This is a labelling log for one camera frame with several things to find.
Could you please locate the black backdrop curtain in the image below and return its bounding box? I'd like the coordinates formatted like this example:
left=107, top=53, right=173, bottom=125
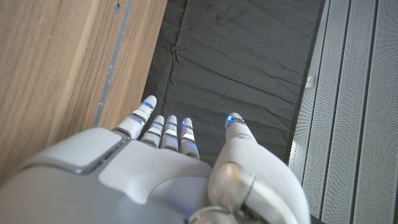
left=141, top=0, right=326, bottom=166

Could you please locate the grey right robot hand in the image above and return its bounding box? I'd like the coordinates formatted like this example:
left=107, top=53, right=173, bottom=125
left=0, top=95, right=312, bottom=224

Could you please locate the grey tape outline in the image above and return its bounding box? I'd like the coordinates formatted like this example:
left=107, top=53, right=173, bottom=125
left=93, top=0, right=133, bottom=128

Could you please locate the white perforated metal panel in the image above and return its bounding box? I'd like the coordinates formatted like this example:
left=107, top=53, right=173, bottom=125
left=287, top=0, right=398, bottom=224

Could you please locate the small white clip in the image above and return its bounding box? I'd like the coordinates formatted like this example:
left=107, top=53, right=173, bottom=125
left=305, top=74, right=317, bottom=90

